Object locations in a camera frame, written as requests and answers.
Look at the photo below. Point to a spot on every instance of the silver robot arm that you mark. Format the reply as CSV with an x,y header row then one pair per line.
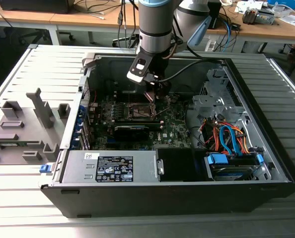
x,y
155,24

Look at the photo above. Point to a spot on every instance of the black RAM slot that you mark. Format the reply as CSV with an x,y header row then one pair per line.
x,y
127,94

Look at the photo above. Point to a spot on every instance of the CPU socket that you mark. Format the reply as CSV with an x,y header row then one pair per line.
x,y
140,111

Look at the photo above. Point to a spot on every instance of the office chair base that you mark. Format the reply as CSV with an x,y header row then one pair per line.
x,y
122,39

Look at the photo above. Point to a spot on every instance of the green motherboard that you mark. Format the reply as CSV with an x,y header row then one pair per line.
x,y
172,124

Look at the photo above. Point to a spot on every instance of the black RAM stick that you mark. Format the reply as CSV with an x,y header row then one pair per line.
x,y
137,121
155,126

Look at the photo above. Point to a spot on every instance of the grey metal drive cage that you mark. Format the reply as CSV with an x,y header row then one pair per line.
x,y
212,101

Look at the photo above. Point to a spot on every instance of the black speaker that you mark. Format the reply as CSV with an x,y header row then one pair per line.
x,y
215,15

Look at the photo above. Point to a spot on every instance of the black graphics card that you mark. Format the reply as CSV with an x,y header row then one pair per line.
x,y
130,135

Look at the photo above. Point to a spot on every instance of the metal heat sink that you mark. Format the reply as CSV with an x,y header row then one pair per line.
x,y
249,16

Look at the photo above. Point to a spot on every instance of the white papers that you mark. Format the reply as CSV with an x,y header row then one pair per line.
x,y
246,6

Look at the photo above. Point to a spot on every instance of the wooden desk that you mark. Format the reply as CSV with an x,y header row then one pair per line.
x,y
261,29
63,17

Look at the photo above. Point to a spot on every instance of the grey device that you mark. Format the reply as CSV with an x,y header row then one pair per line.
x,y
265,17

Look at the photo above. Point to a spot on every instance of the hard disk in blue carrier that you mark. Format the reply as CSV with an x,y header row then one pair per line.
x,y
227,172

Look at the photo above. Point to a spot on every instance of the black office chair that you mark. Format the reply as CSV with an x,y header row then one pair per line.
x,y
33,34

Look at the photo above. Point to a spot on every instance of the grey power supply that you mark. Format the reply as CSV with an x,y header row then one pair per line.
x,y
75,166

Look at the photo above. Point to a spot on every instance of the grey parts rack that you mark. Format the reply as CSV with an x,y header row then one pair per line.
x,y
38,124

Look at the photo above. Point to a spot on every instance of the black box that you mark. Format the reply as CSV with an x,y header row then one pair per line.
x,y
38,6

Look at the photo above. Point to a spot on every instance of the black PC case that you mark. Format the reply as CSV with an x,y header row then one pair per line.
x,y
137,200

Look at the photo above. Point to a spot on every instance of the blue box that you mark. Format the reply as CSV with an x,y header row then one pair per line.
x,y
284,2

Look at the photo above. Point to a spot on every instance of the blue case latch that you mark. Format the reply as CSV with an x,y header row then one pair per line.
x,y
44,169

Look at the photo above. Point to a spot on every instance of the green RAM stick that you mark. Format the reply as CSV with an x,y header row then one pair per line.
x,y
13,144

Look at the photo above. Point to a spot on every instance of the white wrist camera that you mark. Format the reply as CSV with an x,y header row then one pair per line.
x,y
137,74

